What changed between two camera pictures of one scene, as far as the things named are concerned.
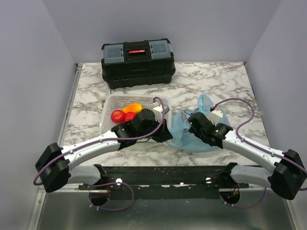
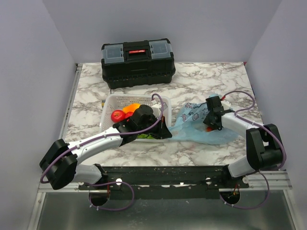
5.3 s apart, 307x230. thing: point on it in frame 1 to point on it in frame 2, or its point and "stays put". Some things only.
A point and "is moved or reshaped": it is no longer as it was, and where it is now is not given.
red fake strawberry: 129,116 stays put
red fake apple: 118,116 stays put
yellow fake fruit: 135,108 stays put
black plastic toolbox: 137,63 stays put
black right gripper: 192,129 to 208,122
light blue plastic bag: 183,138 is moved or reshaped
